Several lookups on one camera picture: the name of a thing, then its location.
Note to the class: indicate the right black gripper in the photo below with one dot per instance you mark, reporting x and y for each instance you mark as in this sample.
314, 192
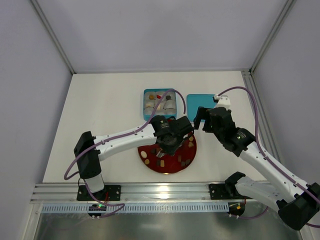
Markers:
207, 120

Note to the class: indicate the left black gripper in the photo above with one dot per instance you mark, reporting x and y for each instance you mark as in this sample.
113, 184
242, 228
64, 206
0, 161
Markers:
178, 141

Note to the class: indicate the teal tin lid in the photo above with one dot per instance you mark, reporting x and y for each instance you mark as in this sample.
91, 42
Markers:
194, 101

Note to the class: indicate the teal square tin box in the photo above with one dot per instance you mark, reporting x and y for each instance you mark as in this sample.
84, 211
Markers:
169, 107

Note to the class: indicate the silver metal tongs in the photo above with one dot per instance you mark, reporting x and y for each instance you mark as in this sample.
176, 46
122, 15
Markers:
160, 154

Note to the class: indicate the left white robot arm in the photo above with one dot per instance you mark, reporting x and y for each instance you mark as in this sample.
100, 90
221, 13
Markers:
91, 150

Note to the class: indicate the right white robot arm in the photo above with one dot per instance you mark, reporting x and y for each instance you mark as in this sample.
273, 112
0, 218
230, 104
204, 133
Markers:
295, 200

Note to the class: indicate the dark textured chocolate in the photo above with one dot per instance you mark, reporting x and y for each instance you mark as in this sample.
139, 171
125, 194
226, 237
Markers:
152, 150

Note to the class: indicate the white oval swirl chocolate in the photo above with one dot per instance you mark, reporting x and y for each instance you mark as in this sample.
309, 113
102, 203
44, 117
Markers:
143, 154

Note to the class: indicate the red round lacquer plate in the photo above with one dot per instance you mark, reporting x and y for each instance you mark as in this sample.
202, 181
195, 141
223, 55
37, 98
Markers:
182, 158

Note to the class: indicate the slotted cable duct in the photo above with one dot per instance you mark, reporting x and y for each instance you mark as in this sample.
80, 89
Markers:
140, 207

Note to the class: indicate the aluminium front rail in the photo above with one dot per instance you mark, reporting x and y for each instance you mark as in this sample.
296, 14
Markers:
129, 192

